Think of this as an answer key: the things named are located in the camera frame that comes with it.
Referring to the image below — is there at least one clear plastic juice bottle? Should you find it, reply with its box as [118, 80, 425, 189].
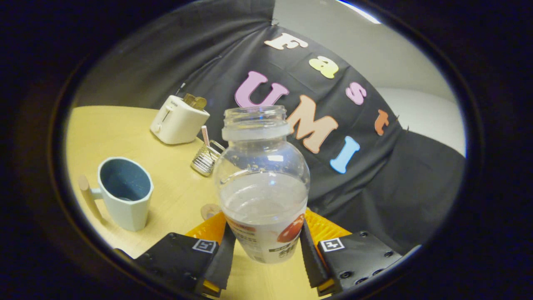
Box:
[213, 105, 311, 264]

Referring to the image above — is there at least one brown toast slice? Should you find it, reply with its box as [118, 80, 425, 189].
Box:
[183, 93, 207, 111]

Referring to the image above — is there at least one light blue cup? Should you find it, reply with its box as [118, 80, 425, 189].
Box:
[78, 157, 154, 232]

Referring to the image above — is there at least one wire whisk with pink handle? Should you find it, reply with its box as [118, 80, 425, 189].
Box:
[191, 126, 226, 177]

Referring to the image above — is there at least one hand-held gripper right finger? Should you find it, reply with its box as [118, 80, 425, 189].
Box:
[300, 208, 403, 297]

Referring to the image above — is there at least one white toaster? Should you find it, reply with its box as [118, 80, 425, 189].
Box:
[150, 95, 210, 145]

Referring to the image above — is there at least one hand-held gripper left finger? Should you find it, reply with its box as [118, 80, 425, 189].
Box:
[133, 212, 237, 298]

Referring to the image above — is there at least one round brown coaster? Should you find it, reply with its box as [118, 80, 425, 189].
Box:
[200, 203, 222, 221]

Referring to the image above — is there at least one wooden table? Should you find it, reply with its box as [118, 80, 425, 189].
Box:
[66, 105, 329, 300]

